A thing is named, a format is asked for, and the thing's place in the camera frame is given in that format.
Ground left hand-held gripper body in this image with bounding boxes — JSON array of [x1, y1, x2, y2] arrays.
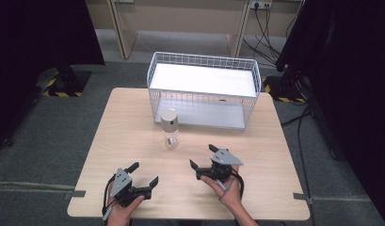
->
[[109, 168, 152, 208]]

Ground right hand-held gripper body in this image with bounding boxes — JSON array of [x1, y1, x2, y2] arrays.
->
[[195, 148, 245, 184]]

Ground clear bottle with silver cap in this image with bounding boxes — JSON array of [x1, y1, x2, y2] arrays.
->
[[160, 107, 180, 150]]

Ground white wire shelf rack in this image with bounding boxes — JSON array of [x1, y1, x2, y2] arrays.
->
[[146, 51, 263, 131]]

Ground person's left hand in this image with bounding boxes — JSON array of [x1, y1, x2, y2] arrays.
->
[[105, 185, 147, 226]]

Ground person's right hand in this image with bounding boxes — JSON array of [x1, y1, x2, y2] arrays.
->
[[200, 165, 246, 212]]

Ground grey floor tape strip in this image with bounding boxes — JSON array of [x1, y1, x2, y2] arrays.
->
[[292, 192, 314, 205], [63, 189, 87, 201]]

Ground black hazard-striped stand base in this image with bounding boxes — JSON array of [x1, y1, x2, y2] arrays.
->
[[262, 69, 308, 105], [35, 65, 92, 98]]

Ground black curtain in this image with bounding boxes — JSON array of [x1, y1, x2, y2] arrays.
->
[[0, 0, 105, 151], [275, 0, 385, 226]]

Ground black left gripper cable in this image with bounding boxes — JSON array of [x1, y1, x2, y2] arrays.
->
[[101, 174, 117, 222]]

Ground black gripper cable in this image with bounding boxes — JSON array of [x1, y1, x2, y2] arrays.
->
[[101, 174, 117, 222], [231, 169, 246, 200]]

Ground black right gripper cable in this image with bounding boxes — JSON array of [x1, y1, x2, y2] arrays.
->
[[231, 169, 246, 200]]

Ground black floor cable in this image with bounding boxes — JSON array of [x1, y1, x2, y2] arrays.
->
[[280, 105, 316, 226]]

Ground black cables from outlet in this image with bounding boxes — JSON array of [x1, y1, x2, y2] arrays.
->
[[242, 5, 297, 68]]

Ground beige desk frame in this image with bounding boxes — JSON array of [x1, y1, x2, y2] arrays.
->
[[85, 0, 304, 60]]

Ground white wall power outlet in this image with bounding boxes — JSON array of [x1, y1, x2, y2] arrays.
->
[[249, 0, 274, 10]]

